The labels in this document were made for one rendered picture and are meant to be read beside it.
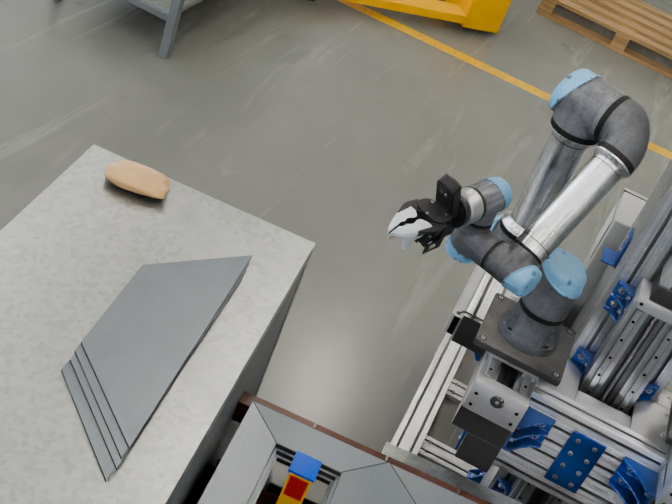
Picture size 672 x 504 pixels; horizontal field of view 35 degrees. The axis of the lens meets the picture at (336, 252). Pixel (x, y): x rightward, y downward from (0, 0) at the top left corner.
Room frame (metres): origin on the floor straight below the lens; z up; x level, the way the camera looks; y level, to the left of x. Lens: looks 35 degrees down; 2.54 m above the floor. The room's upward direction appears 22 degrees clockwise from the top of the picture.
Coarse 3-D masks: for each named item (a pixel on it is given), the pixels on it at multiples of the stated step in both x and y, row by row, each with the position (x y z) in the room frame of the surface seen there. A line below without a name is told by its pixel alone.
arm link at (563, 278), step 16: (560, 256) 2.16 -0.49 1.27; (544, 272) 2.11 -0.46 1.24; (560, 272) 2.11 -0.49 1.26; (576, 272) 2.14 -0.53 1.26; (544, 288) 2.10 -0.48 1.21; (560, 288) 2.09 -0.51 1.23; (576, 288) 2.10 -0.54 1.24; (528, 304) 2.11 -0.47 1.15; (544, 304) 2.09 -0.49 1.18; (560, 304) 2.09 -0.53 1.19; (560, 320) 2.11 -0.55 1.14
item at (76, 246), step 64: (64, 192) 1.97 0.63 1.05; (128, 192) 2.06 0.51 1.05; (192, 192) 2.16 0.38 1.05; (0, 256) 1.68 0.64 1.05; (64, 256) 1.76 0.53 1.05; (128, 256) 1.84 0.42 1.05; (192, 256) 1.92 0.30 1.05; (256, 256) 2.01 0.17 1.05; (0, 320) 1.51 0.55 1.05; (64, 320) 1.58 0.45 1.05; (256, 320) 1.80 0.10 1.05; (0, 384) 1.36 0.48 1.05; (64, 384) 1.42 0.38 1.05; (192, 384) 1.54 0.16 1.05; (0, 448) 1.22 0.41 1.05; (64, 448) 1.27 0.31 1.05; (192, 448) 1.39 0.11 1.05
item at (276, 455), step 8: (280, 448) 1.68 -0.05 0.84; (272, 456) 1.65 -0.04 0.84; (280, 456) 1.67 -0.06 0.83; (288, 456) 1.67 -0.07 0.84; (272, 464) 1.64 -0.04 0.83; (288, 464) 1.66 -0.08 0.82; (264, 472) 1.60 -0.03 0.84; (320, 472) 1.66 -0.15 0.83; (328, 472) 1.67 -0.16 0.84; (336, 472) 1.67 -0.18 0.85; (264, 480) 1.59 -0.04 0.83; (320, 480) 1.66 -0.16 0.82; (328, 480) 1.66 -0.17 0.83; (336, 480) 1.65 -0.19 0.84; (256, 488) 1.55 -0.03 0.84; (328, 488) 1.64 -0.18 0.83; (256, 496) 1.54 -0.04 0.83; (328, 496) 1.60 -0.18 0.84
